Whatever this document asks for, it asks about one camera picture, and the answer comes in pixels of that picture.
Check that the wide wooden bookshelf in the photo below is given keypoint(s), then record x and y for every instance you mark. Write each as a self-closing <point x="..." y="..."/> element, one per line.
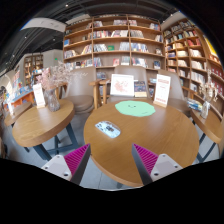
<point x="113" y="43"/>

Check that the stack of blue books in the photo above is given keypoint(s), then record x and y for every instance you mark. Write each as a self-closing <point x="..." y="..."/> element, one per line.
<point x="152" y="80"/>

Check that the glass vase with dried flowers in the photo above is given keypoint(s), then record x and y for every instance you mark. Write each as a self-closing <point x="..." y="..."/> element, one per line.
<point x="205" y="108"/>

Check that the small distant wooden bookshelf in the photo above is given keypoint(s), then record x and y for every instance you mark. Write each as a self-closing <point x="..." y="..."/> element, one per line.
<point x="33" y="65"/>

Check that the white framed red drawing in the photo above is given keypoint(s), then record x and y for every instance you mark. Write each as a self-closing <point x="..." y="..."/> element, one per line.
<point x="122" y="85"/>

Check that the glass vase with pink flowers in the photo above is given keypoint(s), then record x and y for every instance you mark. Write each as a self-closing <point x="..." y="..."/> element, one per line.
<point x="52" y="98"/>

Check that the tall curved wooden bookshelf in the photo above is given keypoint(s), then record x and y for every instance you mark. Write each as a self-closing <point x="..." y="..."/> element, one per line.
<point x="196" y="60"/>

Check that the white hanging ceiling sign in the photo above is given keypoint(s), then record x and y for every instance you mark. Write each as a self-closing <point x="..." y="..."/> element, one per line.
<point x="43" y="24"/>

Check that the transparent computer mouse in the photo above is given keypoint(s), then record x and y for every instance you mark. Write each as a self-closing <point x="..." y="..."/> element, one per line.
<point x="107" y="129"/>

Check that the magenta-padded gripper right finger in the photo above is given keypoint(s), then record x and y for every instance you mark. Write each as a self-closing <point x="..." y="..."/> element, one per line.
<point x="146" y="160"/>

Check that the small white card sign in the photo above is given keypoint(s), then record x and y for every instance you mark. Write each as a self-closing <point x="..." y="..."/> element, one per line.
<point x="39" y="95"/>

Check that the white and red table sign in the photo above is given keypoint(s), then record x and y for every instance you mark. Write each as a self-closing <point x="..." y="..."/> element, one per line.
<point x="162" y="88"/>

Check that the beige armchair with wooden arms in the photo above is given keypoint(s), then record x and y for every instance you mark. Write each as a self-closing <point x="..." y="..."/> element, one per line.
<point x="176" y="90"/>
<point x="128" y="70"/>
<point x="80" y="90"/>

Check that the stack of colourful books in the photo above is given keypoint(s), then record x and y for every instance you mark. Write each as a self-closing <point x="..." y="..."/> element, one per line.
<point x="195" y="104"/>

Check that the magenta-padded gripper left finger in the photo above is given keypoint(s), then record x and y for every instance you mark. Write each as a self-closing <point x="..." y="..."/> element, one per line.
<point x="76" y="160"/>

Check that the green cloud-shaped mouse pad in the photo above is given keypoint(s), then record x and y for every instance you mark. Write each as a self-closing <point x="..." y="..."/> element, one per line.
<point x="135" y="108"/>

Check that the dark cover book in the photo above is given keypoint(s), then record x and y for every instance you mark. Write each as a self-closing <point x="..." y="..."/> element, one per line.
<point x="140" y="88"/>

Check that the round wooden side table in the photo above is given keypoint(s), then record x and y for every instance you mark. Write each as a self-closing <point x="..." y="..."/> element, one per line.
<point x="16" y="115"/>
<point x="40" y="123"/>
<point x="210" y="125"/>

